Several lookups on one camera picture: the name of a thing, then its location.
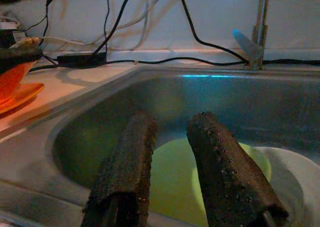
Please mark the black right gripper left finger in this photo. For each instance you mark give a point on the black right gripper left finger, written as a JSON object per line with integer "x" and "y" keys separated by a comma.
{"x": 125, "y": 174}

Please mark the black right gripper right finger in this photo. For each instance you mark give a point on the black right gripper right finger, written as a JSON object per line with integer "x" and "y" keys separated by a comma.
{"x": 225, "y": 174}

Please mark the white bowl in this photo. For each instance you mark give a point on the white bowl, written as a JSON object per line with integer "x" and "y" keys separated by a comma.
{"x": 295, "y": 187}

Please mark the orange bowl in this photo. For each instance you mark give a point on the orange bowl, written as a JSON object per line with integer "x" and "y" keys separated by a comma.
{"x": 10, "y": 82}

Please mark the chrome kitchen faucet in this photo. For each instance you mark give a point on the chrome kitchen faucet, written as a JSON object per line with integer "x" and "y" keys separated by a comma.
{"x": 262, "y": 17}

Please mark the green plate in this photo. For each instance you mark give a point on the green plate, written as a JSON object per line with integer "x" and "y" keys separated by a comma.
{"x": 172, "y": 182}

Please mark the stainless steel sink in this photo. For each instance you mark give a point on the stainless steel sink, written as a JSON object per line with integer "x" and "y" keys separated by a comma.
{"x": 225, "y": 99}

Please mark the small black power adapter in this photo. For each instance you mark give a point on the small black power adapter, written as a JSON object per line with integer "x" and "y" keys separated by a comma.
{"x": 80, "y": 60}

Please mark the orange plate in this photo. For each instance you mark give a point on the orange plate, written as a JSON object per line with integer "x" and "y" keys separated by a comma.
{"x": 22, "y": 94}

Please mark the black charger box white labels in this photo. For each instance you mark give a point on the black charger box white labels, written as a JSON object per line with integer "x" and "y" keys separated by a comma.
{"x": 12, "y": 57}

